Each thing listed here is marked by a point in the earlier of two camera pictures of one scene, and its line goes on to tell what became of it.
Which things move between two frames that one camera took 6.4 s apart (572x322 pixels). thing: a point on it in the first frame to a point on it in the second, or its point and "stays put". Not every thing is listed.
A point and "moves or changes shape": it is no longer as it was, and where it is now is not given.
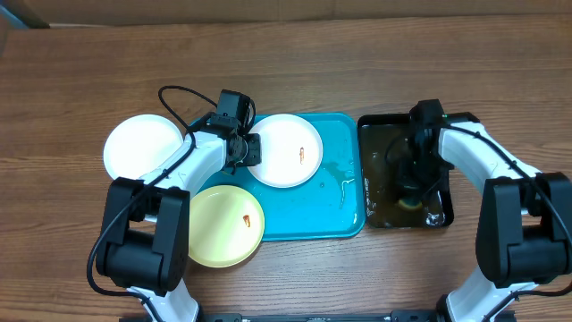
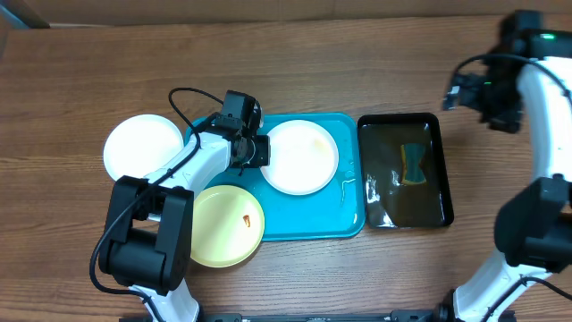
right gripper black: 411,180 to 453,96
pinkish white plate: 291,150 moves or changes shape
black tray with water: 405,182 stays put
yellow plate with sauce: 226,225 stays put
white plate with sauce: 139,145 stays put
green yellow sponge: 410,203 moves or changes shape
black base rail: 406,316 stays put
